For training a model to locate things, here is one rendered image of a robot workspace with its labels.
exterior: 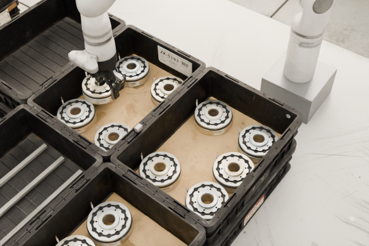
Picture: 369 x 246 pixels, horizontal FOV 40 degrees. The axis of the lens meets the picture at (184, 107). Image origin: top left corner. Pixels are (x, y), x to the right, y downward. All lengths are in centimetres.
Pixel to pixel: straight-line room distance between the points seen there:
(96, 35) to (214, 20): 76
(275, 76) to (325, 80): 15
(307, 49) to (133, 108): 51
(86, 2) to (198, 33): 76
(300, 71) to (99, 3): 64
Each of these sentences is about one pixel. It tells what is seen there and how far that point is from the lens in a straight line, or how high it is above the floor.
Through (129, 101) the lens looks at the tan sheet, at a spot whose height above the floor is 83.
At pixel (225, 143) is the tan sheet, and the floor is 83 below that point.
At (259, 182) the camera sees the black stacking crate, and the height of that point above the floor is 85.
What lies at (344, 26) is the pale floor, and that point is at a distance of 307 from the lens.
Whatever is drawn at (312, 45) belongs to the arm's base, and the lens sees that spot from 144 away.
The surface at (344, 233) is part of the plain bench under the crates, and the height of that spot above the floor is 70.
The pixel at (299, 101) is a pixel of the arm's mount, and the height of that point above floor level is 78.
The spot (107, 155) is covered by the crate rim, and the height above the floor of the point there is 93.
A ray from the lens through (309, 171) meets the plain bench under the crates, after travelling 146.
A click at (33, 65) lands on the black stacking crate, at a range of 161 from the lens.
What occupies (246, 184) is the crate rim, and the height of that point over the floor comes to 93.
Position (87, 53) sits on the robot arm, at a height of 105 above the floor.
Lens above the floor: 188
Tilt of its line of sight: 48 degrees down
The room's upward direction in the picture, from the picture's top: 2 degrees counter-clockwise
